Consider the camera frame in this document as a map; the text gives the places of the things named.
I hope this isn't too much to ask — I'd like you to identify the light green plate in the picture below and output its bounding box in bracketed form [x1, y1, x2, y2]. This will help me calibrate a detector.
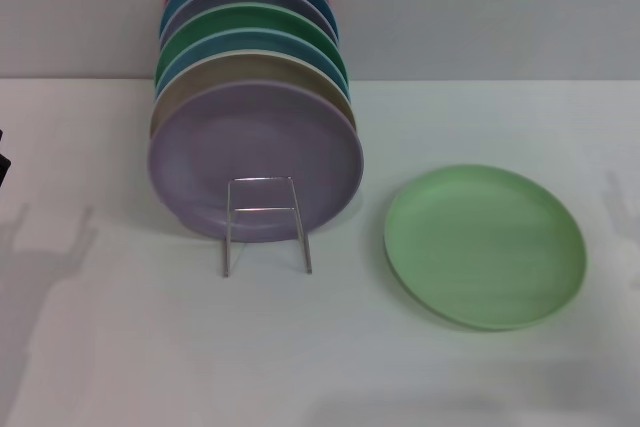
[383, 162, 589, 333]

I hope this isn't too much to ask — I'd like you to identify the beige plate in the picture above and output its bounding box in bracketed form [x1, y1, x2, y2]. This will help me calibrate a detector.
[148, 49, 357, 141]

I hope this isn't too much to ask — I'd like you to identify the lilac plate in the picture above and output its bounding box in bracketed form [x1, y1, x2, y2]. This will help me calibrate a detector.
[146, 79, 365, 244]

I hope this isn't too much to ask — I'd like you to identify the light blue plate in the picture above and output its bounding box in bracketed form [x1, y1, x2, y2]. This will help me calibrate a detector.
[153, 27, 351, 98]

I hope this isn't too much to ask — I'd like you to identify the dark green plate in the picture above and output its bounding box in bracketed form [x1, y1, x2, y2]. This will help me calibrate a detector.
[154, 2, 347, 83]

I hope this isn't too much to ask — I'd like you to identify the metal wire plate rack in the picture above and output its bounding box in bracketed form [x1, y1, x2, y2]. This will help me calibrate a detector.
[221, 175, 314, 279]

